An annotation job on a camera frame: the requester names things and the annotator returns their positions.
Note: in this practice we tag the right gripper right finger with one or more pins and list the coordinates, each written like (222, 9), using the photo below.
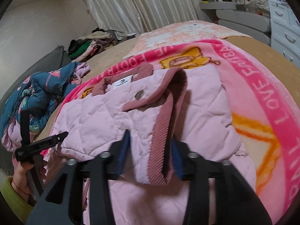
(191, 166)

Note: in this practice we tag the grey headboard cushion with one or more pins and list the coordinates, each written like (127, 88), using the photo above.
(54, 60)

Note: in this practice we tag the blue flamingo print duvet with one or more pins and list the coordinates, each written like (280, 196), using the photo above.
(40, 94)

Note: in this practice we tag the pink quilted jacket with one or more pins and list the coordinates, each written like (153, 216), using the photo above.
(154, 105)

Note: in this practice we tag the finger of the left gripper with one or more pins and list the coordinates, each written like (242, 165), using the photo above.
(29, 149)
(24, 128)

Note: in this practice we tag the white drawer cabinet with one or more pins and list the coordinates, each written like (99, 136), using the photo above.
(284, 31)

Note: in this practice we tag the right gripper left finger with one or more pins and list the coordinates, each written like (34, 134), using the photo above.
(108, 165)

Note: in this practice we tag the person's left hand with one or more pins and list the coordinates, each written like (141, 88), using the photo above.
(19, 181)

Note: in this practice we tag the pink football fleece blanket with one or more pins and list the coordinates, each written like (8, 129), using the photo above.
(277, 181)

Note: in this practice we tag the tan bed sheet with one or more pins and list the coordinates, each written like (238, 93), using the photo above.
(264, 53)

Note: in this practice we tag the grey wall shelf desk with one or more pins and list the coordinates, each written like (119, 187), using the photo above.
(227, 14)

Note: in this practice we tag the peach patterned blanket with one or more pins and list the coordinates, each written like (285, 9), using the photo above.
(179, 33)

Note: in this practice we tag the pile of folded clothes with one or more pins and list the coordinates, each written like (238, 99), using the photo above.
(88, 46)

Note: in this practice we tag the striped beige curtain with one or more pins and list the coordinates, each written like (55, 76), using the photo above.
(128, 17)

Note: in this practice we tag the green sleeve forearm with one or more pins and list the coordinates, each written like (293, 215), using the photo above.
(13, 205)

